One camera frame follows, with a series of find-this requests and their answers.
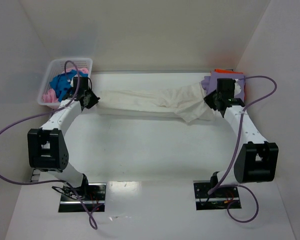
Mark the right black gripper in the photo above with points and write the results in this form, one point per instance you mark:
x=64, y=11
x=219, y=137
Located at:
x=212, y=100

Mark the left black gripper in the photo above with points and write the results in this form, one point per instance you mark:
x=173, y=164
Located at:
x=92, y=99

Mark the white t shirt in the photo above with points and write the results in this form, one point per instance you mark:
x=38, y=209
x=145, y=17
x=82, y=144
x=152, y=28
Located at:
x=186, y=102

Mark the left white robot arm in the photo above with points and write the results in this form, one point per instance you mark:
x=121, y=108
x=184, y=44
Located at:
x=47, y=148

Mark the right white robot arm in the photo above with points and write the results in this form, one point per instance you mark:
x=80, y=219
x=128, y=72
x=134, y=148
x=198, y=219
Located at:
x=254, y=159

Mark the folded purple t shirt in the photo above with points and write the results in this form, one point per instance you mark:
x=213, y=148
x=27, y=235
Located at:
x=209, y=83

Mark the folded orange t shirt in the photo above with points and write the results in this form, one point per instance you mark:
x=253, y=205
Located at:
x=227, y=71

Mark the blue t shirt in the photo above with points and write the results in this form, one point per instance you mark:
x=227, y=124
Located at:
x=60, y=83

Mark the pink t shirt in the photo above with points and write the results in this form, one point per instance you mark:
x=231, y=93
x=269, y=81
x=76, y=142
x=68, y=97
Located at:
x=50, y=96

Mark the white plastic basket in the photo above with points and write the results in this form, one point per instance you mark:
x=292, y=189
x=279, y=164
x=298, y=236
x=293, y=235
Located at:
x=56, y=67

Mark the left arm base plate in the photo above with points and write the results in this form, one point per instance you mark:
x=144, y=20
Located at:
x=94, y=199

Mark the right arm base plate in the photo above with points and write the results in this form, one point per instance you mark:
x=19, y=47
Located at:
x=221, y=199

